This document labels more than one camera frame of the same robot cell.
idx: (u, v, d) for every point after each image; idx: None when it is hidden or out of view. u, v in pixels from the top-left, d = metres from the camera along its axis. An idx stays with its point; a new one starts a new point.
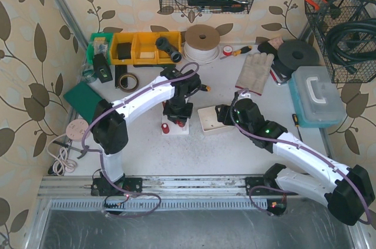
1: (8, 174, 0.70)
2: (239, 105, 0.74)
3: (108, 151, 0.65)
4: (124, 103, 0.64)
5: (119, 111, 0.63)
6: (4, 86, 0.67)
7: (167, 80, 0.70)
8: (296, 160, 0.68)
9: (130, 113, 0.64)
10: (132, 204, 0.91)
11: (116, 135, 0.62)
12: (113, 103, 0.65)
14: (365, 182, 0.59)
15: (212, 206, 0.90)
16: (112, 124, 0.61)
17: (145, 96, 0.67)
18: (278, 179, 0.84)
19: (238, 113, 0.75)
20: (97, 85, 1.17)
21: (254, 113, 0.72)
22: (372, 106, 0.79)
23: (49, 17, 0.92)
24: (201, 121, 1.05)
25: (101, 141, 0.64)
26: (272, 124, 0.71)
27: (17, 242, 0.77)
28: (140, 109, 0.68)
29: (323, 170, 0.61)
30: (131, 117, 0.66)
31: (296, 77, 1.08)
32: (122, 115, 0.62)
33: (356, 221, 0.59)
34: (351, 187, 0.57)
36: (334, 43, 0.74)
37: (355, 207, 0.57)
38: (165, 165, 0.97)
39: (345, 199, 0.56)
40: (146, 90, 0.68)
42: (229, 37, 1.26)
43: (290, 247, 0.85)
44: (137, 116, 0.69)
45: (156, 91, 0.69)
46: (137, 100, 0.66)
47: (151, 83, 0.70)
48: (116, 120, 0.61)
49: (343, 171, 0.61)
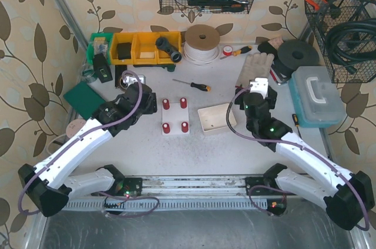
1: (7, 174, 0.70)
2: (251, 100, 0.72)
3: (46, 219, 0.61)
4: (47, 166, 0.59)
5: (42, 176, 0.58)
6: (4, 86, 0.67)
7: (97, 126, 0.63)
8: (295, 158, 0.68)
9: (57, 174, 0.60)
10: (132, 204, 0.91)
11: (49, 201, 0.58)
12: (35, 168, 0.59)
14: (367, 188, 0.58)
15: (212, 206, 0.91)
16: (36, 192, 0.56)
17: (73, 152, 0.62)
18: (278, 180, 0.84)
19: (247, 108, 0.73)
20: (97, 85, 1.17)
21: (262, 110, 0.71)
22: (372, 106, 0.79)
23: (49, 17, 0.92)
24: (201, 122, 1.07)
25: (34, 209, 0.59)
26: (279, 124, 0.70)
27: (17, 243, 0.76)
28: (71, 164, 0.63)
29: (325, 173, 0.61)
30: (63, 175, 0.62)
31: (296, 77, 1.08)
32: (47, 181, 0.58)
33: (353, 225, 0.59)
34: (351, 193, 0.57)
36: (333, 43, 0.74)
37: (355, 214, 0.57)
38: (164, 165, 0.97)
39: (345, 205, 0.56)
40: (73, 144, 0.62)
42: (229, 37, 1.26)
43: (291, 247, 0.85)
44: (69, 171, 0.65)
45: (86, 141, 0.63)
46: (64, 158, 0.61)
47: (79, 133, 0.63)
48: (40, 188, 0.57)
49: (346, 175, 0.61)
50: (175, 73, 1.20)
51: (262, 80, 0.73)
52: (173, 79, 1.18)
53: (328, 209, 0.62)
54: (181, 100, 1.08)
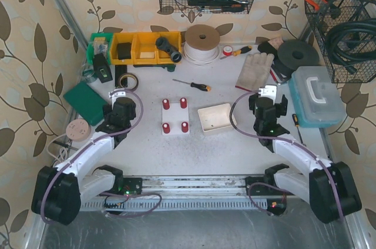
1: (7, 174, 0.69)
2: (262, 102, 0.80)
3: (65, 221, 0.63)
4: (70, 163, 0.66)
5: (66, 171, 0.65)
6: (4, 86, 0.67)
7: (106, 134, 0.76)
8: (290, 154, 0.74)
9: (79, 170, 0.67)
10: (132, 204, 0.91)
11: (73, 194, 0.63)
12: (57, 167, 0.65)
14: (346, 177, 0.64)
15: (212, 206, 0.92)
16: (64, 185, 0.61)
17: (90, 152, 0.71)
18: (277, 176, 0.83)
19: (256, 108, 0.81)
20: (97, 85, 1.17)
21: (269, 113, 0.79)
22: (372, 106, 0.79)
23: (49, 17, 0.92)
24: (201, 122, 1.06)
25: (52, 215, 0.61)
26: (281, 131, 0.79)
27: (17, 243, 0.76)
28: (86, 164, 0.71)
29: (307, 160, 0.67)
30: (81, 173, 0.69)
31: (296, 77, 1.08)
32: (71, 175, 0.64)
33: (329, 214, 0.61)
34: (325, 177, 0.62)
36: (333, 43, 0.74)
37: (328, 197, 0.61)
38: (164, 165, 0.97)
39: (316, 184, 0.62)
40: (88, 147, 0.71)
42: (229, 37, 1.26)
43: (291, 247, 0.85)
44: (84, 172, 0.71)
45: (98, 145, 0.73)
46: (83, 157, 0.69)
47: (91, 138, 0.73)
48: (66, 180, 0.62)
49: (326, 163, 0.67)
50: (175, 73, 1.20)
51: (271, 88, 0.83)
52: (173, 79, 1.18)
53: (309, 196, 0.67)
54: (181, 100, 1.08)
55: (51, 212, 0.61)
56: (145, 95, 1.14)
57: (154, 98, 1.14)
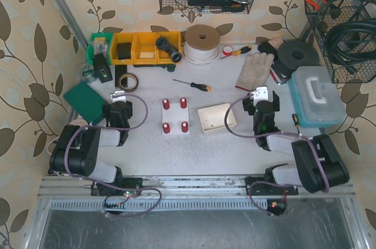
1: (7, 174, 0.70)
2: (262, 106, 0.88)
3: (86, 172, 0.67)
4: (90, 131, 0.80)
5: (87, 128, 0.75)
6: (4, 86, 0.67)
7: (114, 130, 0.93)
8: (281, 142, 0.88)
9: None
10: (132, 204, 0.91)
11: (94, 142, 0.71)
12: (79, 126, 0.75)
14: (328, 148, 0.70)
15: (212, 206, 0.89)
16: (89, 134, 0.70)
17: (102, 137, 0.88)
18: (275, 171, 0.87)
19: (257, 112, 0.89)
20: (97, 86, 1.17)
21: (269, 117, 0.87)
22: (372, 106, 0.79)
23: (49, 17, 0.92)
24: (201, 122, 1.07)
25: (75, 162, 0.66)
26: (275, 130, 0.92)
27: (17, 242, 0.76)
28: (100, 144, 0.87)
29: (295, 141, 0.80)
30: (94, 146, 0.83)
31: (296, 77, 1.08)
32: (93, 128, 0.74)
33: (317, 179, 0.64)
34: (306, 145, 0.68)
36: (333, 43, 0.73)
37: (310, 161, 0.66)
38: (164, 165, 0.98)
39: (299, 152, 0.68)
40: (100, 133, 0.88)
42: (229, 37, 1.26)
43: (290, 247, 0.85)
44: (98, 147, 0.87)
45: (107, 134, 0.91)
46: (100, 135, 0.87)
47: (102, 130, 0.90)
48: (91, 130, 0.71)
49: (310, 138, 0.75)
50: (175, 73, 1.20)
51: (262, 90, 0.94)
52: (173, 79, 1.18)
53: (299, 171, 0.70)
54: (181, 100, 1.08)
55: (74, 164, 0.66)
56: (145, 95, 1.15)
57: (154, 98, 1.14)
